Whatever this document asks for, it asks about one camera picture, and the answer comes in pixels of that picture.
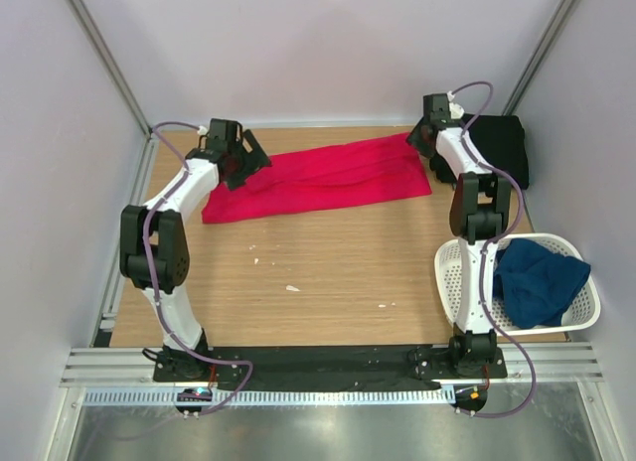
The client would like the red t shirt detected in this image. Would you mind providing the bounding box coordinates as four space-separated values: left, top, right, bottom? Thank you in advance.
201 133 432 225

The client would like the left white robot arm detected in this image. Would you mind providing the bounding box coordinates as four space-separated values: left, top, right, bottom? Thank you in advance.
119 118 271 382

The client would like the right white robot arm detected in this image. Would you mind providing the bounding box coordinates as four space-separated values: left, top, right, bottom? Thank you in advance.
407 93 511 380

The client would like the folded black t shirt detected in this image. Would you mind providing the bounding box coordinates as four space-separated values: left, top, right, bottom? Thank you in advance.
469 115 530 190

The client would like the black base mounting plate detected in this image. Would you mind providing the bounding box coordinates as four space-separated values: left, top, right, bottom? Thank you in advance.
152 344 508 383

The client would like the blue t shirt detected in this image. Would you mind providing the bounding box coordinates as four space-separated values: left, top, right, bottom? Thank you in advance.
493 238 591 330

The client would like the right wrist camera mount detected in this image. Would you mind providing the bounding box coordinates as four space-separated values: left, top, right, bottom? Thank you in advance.
446 91 465 120

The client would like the right aluminium corner post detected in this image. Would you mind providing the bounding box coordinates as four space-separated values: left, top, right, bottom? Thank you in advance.
502 0 581 116

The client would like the aluminium corner post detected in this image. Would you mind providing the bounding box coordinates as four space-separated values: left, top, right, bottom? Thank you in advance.
502 0 581 116
66 0 150 138

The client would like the left aluminium corner post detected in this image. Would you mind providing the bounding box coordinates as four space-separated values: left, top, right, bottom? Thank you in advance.
66 0 150 138

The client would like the white slotted cable duct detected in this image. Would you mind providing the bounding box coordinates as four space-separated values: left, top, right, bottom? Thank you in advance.
83 385 455 408

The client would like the aluminium front rail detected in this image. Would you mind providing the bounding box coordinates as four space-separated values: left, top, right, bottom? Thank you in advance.
61 342 604 386

